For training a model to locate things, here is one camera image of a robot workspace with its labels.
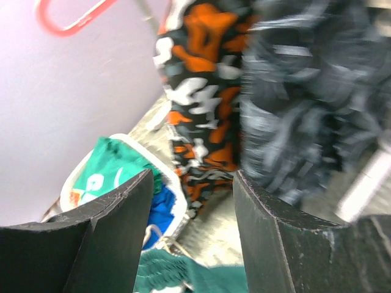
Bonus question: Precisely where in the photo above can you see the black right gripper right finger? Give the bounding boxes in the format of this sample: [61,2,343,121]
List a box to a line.
[233,171,390,293]

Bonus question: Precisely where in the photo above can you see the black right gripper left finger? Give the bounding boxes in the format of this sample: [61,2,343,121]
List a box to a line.
[1,170,153,292]

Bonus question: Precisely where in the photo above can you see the dark green shorts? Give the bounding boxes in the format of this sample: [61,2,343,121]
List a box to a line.
[133,249,249,292]

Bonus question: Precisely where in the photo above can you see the dark leaf-print shorts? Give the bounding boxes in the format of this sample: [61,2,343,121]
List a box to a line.
[240,1,390,206]

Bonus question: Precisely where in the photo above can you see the orange camouflage shorts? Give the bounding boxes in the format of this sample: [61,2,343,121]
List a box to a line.
[153,1,258,217]

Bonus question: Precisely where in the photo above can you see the pink empty hanger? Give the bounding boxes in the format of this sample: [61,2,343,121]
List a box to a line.
[34,0,117,37]

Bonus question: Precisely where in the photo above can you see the blue garment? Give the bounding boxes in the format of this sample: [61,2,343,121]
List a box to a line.
[142,184,175,250]

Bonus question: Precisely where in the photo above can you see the green printed t-shirt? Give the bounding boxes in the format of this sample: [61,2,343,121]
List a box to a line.
[70,137,163,208]

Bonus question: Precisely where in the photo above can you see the white laundry basket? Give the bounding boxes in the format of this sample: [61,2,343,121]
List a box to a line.
[59,133,190,239]

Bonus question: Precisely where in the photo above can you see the white metal clothes rack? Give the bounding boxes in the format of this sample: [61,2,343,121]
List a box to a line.
[335,145,390,223]

